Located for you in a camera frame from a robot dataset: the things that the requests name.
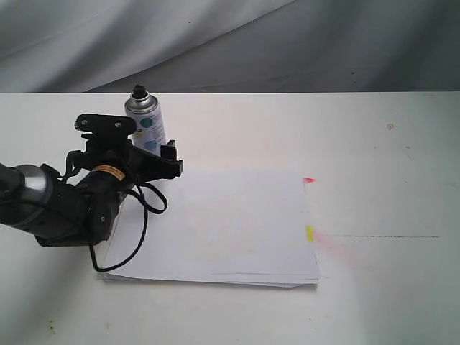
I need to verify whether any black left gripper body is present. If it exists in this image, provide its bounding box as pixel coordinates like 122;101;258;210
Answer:
74;139;183;245

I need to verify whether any white dotted spray can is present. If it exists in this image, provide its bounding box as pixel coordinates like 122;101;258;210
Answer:
124;85;166;155

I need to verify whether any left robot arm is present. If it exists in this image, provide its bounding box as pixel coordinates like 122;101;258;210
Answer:
1;134;183;247

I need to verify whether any white paper stack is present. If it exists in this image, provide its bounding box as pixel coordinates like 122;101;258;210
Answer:
103;169;320;288

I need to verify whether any white backdrop cloth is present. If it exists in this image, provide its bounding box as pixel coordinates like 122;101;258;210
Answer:
1;1;459;93

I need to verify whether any yellow tape piece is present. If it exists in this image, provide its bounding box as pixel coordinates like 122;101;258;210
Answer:
305;224;314;242

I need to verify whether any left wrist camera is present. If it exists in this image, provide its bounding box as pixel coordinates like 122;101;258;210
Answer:
74;114;137;143

